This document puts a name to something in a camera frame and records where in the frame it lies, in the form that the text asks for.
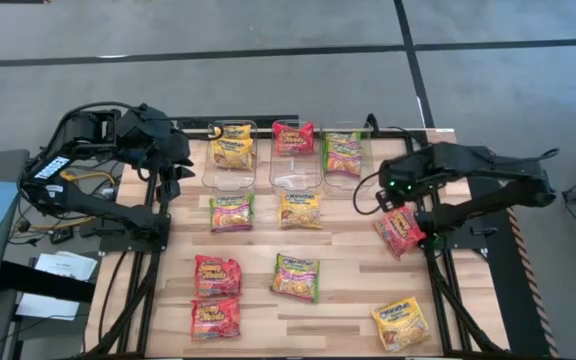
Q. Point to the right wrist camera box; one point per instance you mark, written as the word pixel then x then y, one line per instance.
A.
pixel 384 201

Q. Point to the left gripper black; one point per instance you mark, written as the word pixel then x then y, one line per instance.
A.
pixel 153 137

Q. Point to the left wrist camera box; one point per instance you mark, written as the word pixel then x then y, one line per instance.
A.
pixel 168 191

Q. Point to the clear plastic bin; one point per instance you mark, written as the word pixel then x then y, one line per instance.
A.
pixel 350 186
pixel 228 180
pixel 295 175

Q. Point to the black power adapter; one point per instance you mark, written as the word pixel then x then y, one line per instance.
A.
pixel 61 235

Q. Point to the white paper sheet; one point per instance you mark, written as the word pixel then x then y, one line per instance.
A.
pixel 68 267
pixel 48 307

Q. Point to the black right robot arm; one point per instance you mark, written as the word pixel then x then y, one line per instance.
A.
pixel 493 167

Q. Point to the red Saucy Noods packet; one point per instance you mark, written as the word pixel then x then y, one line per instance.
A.
pixel 399 232
pixel 217 276
pixel 215 319
pixel 294 139

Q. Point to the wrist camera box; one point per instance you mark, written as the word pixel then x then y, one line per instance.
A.
pixel 168 191
pixel 384 201

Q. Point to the black mat striped edge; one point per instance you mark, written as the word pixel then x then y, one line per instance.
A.
pixel 498 280

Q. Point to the black beam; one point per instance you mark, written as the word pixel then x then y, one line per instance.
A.
pixel 43 282

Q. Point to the black aluminium rail frame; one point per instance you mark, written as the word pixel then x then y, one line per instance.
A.
pixel 264 121

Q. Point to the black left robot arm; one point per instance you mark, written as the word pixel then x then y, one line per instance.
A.
pixel 93 210

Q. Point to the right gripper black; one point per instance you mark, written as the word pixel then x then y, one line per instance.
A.
pixel 400 175

